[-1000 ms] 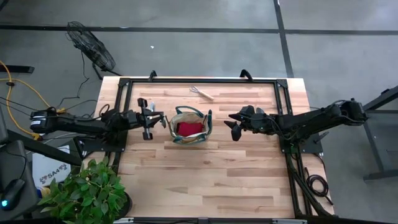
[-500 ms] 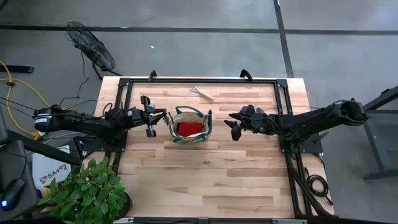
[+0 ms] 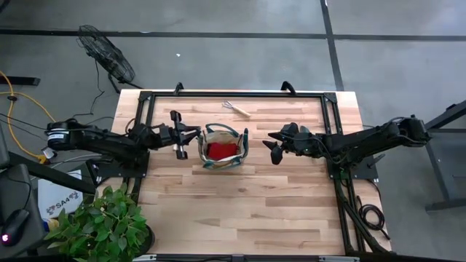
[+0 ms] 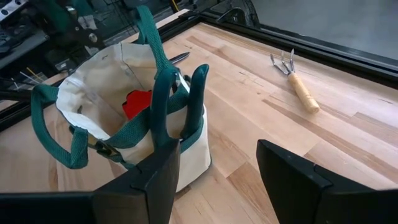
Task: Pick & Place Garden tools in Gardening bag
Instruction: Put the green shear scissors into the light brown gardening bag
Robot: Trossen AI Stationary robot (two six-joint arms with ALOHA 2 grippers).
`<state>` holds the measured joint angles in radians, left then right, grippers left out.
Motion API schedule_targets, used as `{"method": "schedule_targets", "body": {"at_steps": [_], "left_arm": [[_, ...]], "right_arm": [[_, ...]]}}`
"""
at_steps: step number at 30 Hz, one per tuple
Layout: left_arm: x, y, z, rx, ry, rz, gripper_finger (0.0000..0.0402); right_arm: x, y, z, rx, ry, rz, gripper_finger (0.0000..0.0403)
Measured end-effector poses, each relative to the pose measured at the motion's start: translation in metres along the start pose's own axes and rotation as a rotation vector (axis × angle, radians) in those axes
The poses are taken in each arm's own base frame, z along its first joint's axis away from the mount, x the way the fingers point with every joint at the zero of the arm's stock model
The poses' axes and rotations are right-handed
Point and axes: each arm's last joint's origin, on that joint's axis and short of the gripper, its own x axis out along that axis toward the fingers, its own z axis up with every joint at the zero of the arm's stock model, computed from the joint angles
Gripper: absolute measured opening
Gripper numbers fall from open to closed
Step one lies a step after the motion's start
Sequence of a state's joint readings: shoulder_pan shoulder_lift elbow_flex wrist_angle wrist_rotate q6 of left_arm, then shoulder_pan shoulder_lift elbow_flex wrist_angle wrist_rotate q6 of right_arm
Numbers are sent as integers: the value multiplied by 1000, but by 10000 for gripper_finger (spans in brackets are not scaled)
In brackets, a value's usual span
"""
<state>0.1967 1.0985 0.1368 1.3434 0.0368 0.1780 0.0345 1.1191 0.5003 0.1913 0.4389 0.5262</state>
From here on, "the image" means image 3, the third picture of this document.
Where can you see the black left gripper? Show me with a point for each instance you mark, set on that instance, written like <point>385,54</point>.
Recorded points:
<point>167,135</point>

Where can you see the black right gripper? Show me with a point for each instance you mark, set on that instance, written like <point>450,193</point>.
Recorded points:
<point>300,143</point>

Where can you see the beige green-trimmed gardening bag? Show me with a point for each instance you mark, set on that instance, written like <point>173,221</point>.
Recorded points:
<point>218,136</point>

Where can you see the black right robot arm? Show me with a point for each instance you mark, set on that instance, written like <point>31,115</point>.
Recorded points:
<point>364,142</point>

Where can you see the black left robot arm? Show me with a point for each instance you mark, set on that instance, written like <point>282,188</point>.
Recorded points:
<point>102,140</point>

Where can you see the black plant pot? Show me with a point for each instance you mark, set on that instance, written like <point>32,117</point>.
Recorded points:
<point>150,238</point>

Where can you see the black floor fan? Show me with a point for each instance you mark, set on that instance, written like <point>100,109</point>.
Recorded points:
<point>105,54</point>

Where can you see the green leafy plant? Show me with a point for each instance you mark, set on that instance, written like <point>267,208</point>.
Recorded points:
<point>102,225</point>

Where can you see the white printed sheet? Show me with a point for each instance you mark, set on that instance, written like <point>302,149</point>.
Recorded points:
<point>60,196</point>

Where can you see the black slanted desk leg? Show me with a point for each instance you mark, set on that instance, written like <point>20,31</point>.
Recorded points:
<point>51,172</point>

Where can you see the black side desk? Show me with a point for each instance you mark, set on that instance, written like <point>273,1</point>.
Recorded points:
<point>22,189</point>

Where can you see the black desk foot bar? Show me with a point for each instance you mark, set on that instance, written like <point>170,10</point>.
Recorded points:
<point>20,81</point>

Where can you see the black computer mouse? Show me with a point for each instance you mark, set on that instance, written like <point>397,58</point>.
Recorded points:
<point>14,227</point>

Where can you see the black aluminium table frame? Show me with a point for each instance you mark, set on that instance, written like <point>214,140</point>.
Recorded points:
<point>236,95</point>

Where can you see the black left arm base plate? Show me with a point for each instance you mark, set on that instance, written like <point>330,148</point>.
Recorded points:
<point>109,171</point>

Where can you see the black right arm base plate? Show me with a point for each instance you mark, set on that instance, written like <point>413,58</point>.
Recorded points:
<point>364,171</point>

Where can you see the silver table bracket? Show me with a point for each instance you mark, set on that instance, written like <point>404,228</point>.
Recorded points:
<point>338,259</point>
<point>143,258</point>

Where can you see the black desk frame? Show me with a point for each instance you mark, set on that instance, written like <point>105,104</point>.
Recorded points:
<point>438,171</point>

